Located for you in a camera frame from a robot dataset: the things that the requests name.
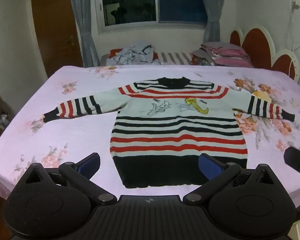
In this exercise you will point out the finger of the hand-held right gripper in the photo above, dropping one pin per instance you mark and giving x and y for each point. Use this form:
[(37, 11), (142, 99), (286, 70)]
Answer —
[(296, 158)]

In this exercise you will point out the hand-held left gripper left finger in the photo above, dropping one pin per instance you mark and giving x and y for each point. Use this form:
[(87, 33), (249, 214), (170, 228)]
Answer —
[(90, 163)]

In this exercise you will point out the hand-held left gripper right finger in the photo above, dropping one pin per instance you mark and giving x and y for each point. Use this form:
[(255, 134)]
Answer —
[(210, 167)]

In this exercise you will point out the striped knit sweater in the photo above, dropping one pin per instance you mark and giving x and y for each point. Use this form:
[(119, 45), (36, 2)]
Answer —
[(177, 135)]

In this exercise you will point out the pink floral bed sheet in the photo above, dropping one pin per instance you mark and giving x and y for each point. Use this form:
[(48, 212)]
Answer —
[(77, 130)]

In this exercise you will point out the small white object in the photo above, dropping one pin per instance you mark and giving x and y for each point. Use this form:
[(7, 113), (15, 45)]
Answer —
[(3, 121)]

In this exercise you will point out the colourful printed cloth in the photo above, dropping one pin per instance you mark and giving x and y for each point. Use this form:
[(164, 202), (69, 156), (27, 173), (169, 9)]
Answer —
[(201, 61)]

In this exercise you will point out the stack of pink folded bedding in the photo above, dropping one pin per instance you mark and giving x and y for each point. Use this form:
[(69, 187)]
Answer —
[(227, 55)]

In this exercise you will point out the red cloth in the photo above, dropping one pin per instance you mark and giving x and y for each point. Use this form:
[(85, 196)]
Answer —
[(115, 52)]

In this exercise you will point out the grey striped cloth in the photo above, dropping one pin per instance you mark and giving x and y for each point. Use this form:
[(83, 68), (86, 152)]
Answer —
[(175, 57)]

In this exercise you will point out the crumpled grey cloth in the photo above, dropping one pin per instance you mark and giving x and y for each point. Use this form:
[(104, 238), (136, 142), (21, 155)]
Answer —
[(132, 55)]

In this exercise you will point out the wooden bed headboard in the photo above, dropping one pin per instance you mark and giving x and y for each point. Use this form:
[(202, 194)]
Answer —
[(257, 47)]

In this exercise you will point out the brown wooden door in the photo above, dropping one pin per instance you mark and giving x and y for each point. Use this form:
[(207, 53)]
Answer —
[(55, 35)]

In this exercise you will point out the grey curtain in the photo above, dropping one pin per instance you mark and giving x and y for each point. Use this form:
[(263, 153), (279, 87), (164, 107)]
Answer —
[(85, 30), (212, 17)]

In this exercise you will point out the sliding glass window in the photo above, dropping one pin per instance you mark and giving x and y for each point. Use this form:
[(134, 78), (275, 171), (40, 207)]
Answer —
[(130, 2)]

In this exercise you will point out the white wall socket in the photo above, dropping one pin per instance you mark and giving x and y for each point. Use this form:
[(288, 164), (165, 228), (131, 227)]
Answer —
[(296, 2)]

